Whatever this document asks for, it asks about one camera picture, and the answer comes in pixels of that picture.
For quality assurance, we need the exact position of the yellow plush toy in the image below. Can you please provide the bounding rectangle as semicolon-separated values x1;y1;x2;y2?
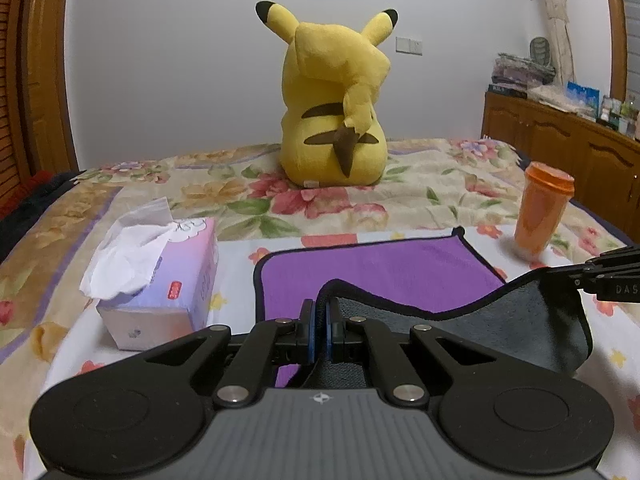
255;0;400;189

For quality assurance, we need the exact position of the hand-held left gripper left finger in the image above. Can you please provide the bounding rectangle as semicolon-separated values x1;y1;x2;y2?
134;299;318;409

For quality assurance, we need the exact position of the wooden door frame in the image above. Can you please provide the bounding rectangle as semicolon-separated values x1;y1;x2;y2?
0;0;82;183

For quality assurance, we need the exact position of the wooden cabinet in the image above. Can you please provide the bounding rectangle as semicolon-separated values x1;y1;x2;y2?
480;90;640;243

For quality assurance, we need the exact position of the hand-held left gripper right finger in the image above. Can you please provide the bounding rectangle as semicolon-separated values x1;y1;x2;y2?
325;300;502;407

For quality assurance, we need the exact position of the dark cloth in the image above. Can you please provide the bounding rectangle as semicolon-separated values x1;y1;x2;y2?
0;169;87;263

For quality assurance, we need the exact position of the purple tissue box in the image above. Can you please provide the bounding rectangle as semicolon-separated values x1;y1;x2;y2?
80;198;220;352

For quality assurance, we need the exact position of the group of small bottles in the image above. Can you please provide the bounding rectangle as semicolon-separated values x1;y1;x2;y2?
598;94;640;142

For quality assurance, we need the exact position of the stack of folded cloths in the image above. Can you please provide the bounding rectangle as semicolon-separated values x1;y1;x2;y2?
491;52;557;95

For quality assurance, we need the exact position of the grey round ornament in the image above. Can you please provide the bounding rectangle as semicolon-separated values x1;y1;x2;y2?
529;36;555;67

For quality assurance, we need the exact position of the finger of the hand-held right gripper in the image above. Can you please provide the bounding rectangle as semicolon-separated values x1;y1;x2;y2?
544;245;640;291

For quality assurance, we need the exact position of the blue picture box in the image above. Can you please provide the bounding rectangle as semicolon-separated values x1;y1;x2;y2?
564;81;601;122

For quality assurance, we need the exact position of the purple and grey towel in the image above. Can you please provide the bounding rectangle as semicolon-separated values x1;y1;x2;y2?
252;226;594;390

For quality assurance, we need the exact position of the floral blanket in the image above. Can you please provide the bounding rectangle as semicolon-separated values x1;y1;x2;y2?
0;137;640;480

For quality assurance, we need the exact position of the orange lidded cup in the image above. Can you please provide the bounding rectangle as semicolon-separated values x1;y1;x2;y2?
514;161;576;261

